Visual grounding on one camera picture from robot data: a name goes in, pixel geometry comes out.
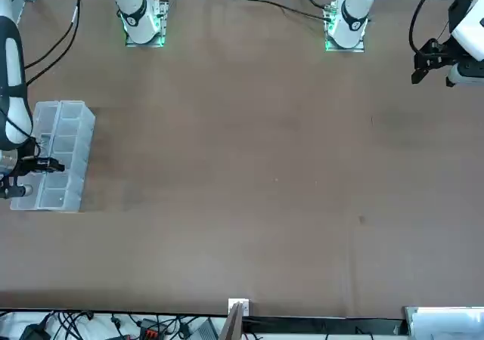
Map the transparent plastic compartment box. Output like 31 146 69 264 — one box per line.
9 100 96 213

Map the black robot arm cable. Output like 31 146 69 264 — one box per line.
24 0 82 71
24 13 80 88
408 0 443 54

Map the black base cable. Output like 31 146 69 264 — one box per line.
232 0 336 22

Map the metal base plate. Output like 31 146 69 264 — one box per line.
125 0 166 48
324 2 366 53

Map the black orange connector block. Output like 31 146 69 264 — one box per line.
138 318 168 338

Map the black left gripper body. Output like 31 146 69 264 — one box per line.
414 39 457 71

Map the black power adapter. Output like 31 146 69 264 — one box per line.
19 323 52 340

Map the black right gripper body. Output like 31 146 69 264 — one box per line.
13 157 39 177

